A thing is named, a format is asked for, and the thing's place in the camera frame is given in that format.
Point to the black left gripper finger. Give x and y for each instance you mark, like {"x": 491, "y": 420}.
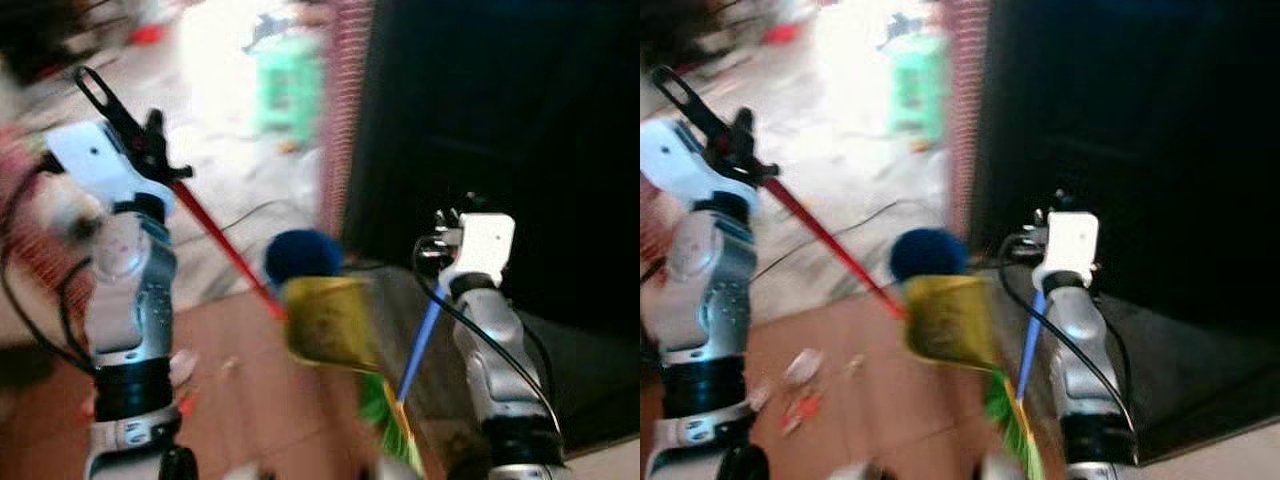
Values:
{"x": 743, "y": 122}
{"x": 155, "y": 125}
{"x": 765, "y": 168}
{"x": 180, "y": 168}

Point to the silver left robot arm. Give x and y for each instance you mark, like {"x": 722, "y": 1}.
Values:
{"x": 710, "y": 290}
{"x": 130, "y": 290}

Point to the red bowl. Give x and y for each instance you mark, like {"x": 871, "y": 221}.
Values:
{"x": 147, "y": 35}
{"x": 782, "y": 33}

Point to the blue plastic bucket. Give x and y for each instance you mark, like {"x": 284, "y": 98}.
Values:
{"x": 303, "y": 255}
{"x": 928, "y": 255}

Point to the small yellow toy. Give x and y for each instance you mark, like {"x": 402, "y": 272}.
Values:
{"x": 918, "y": 145}
{"x": 290, "y": 147}

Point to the green plastic stool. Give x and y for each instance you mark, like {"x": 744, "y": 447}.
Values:
{"x": 918, "y": 85}
{"x": 288, "y": 85}

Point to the white paper scrap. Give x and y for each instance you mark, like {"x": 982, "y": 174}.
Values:
{"x": 803, "y": 365}
{"x": 183, "y": 365}

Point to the red scrap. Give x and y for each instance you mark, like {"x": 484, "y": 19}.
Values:
{"x": 185, "y": 405}
{"x": 803, "y": 408}

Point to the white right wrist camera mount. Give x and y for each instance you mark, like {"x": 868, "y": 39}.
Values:
{"x": 485, "y": 245}
{"x": 1070, "y": 245}

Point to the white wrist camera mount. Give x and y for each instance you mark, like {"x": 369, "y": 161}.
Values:
{"x": 485, "y": 245}
{"x": 100, "y": 160}
{"x": 680, "y": 160}
{"x": 1070, "y": 245}

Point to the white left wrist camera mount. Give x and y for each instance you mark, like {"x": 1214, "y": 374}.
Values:
{"x": 680, "y": 160}
{"x": 100, "y": 160}

